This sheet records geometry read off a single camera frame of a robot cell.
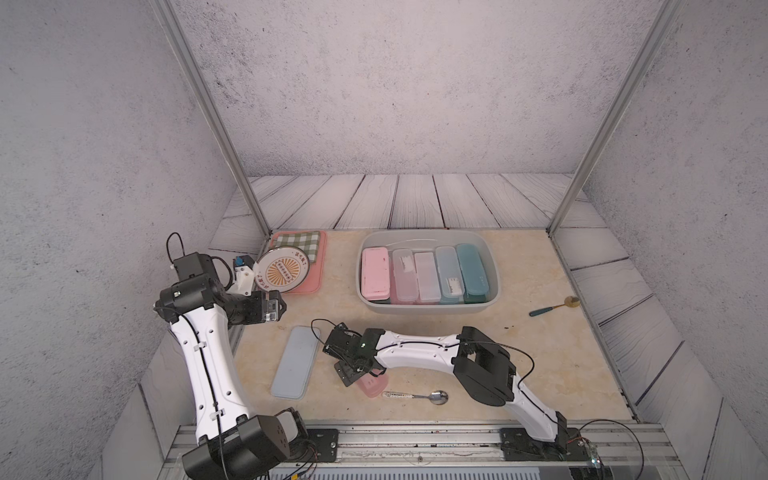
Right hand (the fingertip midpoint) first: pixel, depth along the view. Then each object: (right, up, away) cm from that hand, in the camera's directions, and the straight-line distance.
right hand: (355, 368), depth 86 cm
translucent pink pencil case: (+23, +22, +15) cm, 35 cm away
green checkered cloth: (-23, +38, +32) cm, 55 cm away
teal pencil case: (+38, +25, +19) cm, 50 cm away
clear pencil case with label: (+15, +22, +16) cm, 31 cm away
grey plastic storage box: (+23, +37, +25) cm, 51 cm away
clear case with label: (+30, +25, +16) cm, 42 cm away
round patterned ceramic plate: (-29, +27, +22) cm, 45 cm away
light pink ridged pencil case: (+5, +26, +13) cm, 29 cm away
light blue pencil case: (-17, +1, -1) cm, 17 cm away
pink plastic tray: (-17, +22, +21) cm, 35 cm away
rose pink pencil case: (+5, -3, -3) cm, 7 cm away
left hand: (-19, +20, -14) cm, 31 cm away
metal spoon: (+23, -5, -6) cm, 24 cm away
